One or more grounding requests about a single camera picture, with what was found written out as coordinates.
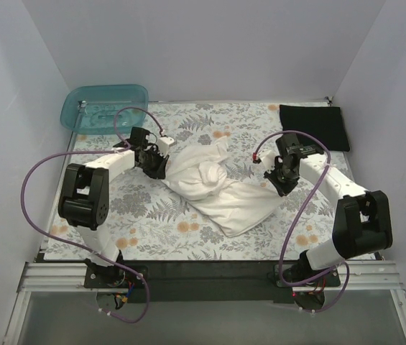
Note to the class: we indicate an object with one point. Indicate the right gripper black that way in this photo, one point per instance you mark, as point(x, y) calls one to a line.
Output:
point(279, 178)

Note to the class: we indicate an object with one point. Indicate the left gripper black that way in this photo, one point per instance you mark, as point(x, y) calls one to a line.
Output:
point(155, 164)

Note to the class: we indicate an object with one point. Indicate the white t shirt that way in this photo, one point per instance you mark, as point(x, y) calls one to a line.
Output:
point(197, 175)

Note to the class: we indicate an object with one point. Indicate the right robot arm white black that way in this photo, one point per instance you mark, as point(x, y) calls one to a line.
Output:
point(362, 221)

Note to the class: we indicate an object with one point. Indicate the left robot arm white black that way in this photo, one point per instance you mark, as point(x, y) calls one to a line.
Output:
point(84, 199)

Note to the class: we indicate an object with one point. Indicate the floral table mat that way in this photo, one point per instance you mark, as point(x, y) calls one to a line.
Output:
point(148, 221)

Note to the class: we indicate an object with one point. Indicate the folded black t shirt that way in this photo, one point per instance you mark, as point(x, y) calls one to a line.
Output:
point(324, 123)

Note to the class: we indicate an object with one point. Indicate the teal plastic basket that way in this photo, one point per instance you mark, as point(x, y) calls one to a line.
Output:
point(100, 110)

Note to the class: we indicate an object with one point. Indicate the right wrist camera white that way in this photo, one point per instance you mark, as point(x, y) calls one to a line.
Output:
point(265, 157)

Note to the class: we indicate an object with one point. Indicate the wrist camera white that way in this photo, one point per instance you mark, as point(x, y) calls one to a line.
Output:
point(265, 157)
point(164, 144)

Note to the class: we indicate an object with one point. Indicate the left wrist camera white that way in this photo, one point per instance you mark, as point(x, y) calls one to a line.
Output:
point(164, 144)

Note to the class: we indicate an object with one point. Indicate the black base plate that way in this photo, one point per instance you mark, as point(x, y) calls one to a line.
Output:
point(190, 281)

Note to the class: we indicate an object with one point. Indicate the aluminium frame rail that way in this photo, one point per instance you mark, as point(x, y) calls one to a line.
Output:
point(366, 305)

